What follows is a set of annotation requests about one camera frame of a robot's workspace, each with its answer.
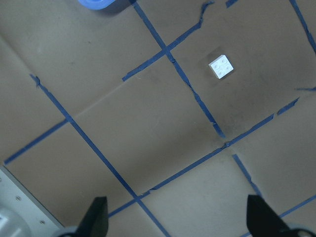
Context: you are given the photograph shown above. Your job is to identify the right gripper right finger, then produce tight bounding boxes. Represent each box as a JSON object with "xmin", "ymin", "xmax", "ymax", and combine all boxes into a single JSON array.
[{"xmin": 246, "ymin": 195, "xmax": 296, "ymax": 237}]

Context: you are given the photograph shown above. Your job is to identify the blue plastic tray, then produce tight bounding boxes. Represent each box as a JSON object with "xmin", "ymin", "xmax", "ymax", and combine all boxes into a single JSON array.
[{"xmin": 78, "ymin": 0, "xmax": 115, "ymax": 10}]

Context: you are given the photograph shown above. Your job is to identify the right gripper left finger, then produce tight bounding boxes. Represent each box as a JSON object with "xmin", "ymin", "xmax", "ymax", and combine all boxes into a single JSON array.
[{"xmin": 74, "ymin": 197, "xmax": 109, "ymax": 237}]

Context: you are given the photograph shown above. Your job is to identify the white block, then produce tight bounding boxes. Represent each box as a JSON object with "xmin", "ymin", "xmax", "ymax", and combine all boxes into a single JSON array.
[{"xmin": 208, "ymin": 54, "xmax": 234, "ymax": 79}]

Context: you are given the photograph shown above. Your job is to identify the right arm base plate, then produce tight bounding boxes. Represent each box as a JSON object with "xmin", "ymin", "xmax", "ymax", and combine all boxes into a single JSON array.
[{"xmin": 0, "ymin": 166, "xmax": 64, "ymax": 237}]

